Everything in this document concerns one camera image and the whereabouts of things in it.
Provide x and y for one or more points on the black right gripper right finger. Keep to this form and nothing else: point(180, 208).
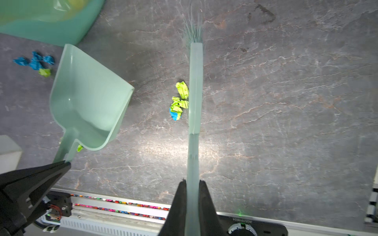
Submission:
point(209, 221)

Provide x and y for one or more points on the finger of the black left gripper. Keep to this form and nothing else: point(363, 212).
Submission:
point(22, 193)

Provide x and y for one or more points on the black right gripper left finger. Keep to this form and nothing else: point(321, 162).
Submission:
point(176, 219)

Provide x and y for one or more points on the mint green dustpan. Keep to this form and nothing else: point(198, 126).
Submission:
point(88, 101)

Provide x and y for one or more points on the mint green hand brush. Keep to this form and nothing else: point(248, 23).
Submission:
point(194, 43)

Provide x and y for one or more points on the lime green scrap pair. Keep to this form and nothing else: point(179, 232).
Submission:
point(179, 103)

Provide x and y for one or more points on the green lined trash bin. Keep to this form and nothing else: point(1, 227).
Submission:
point(52, 22)

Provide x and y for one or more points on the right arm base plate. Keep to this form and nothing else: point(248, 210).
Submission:
point(235, 226)

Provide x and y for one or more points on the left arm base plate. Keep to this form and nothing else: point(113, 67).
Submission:
point(59, 205)

